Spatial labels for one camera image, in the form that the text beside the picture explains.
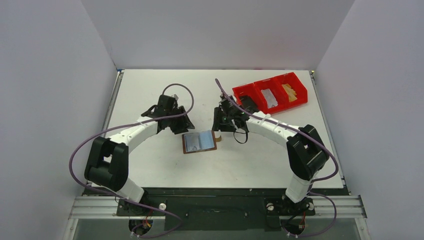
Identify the brown leather card holder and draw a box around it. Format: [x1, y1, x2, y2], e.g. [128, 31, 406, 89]
[181, 130, 222, 154]

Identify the black VIP card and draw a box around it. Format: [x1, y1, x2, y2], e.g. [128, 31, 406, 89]
[239, 95, 259, 114]

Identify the gold card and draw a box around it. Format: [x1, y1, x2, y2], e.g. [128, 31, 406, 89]
[282, 84, 297, 96]
[286, 92, 298, 102]

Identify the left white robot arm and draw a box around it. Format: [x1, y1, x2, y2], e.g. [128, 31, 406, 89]
[84, 94, 195, 215]

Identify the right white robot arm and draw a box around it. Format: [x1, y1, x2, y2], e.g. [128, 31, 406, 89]
[212, 96, 330, 214]

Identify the gold card in bin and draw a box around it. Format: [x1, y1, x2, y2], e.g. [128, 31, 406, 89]
[282, 84, 297, 96]

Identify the red left bin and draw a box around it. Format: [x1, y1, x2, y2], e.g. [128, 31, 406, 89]
[232, 83, 269, 114]

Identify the red bin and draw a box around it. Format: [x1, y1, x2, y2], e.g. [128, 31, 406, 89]
[232, 83, 269, 114]
[253, 78, 288, 114]
[274, 72, 308, 110]

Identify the red middle bin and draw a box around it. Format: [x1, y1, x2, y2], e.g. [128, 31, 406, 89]
[253, 78, 288, 114]

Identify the red right bin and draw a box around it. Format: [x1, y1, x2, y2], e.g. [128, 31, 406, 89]
[274, 72, 308, 110]

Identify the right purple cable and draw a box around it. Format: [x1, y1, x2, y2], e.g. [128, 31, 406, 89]
[214, 78, 340, 239]

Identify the purple cable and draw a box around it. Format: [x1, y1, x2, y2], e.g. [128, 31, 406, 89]
[214, 78, 340, 239]
[68, 83, 195, 239]

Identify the black cable loop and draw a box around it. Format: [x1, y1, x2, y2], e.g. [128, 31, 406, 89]
[233, 127, 249, 145]

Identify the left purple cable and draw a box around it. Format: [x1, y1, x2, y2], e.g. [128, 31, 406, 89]
[68, 83, 195, 239]

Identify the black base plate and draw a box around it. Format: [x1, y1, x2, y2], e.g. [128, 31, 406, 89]
[82, 187, 350, 233]

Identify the aluminium rail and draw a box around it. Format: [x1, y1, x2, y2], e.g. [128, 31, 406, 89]
[69, 195, 366, 220]

